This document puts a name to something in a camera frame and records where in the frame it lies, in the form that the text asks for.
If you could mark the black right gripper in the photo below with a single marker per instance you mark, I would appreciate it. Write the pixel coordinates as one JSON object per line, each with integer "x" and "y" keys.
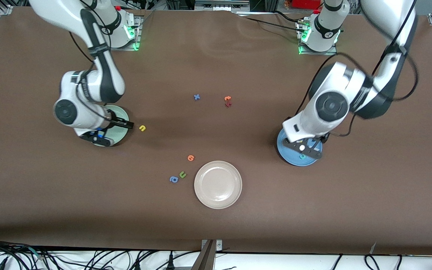
{"x": 115, "y": 120}

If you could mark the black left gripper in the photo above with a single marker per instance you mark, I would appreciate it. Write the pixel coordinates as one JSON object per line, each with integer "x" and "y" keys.
{"x": 325, "y": 138}

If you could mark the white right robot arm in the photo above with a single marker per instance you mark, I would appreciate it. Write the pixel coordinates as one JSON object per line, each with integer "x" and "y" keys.
{"x": 99, "y": 78}

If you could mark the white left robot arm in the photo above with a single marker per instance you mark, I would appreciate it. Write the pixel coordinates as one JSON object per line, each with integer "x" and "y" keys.
{"x": 330, "y": 105}

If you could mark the green plate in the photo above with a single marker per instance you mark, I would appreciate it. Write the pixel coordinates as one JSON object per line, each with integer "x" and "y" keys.
{"x": 120, "y": 133}

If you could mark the blue plate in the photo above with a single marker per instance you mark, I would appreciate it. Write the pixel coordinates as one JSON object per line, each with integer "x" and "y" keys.
{"x": 294, "y": 159}

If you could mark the orange foam letter e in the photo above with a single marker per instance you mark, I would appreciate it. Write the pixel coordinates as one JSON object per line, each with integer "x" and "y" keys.
{"x": 190, "y": 156}

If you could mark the green foam letter u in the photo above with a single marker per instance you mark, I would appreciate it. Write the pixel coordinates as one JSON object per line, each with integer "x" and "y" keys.
{"x": 181, "y": 174}

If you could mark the blue foam letter a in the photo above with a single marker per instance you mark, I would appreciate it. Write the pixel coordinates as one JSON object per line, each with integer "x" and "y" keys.
{"x": 176, "y": 180}

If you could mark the beige plate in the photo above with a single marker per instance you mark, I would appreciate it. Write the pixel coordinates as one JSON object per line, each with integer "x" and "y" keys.
{"x": 218, "y": 184}

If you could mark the small paper tag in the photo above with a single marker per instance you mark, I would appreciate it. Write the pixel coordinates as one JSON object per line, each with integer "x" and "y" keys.
{"x": 373, "y": 248}

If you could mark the red box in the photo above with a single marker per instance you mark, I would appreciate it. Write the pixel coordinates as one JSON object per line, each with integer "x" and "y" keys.
{"x": 305, "y": 3}

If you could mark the black power plug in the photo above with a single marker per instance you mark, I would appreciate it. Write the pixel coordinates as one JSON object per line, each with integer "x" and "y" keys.
{"x": 170, "y": 262}

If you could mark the aluminium frame bar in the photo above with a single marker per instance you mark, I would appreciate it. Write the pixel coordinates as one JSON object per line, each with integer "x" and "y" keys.
{"x": 221, "y": 5}

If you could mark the aluminium profile with bracket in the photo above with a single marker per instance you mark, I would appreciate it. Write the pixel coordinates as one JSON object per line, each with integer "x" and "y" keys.
{"x": 206, "y": 258}

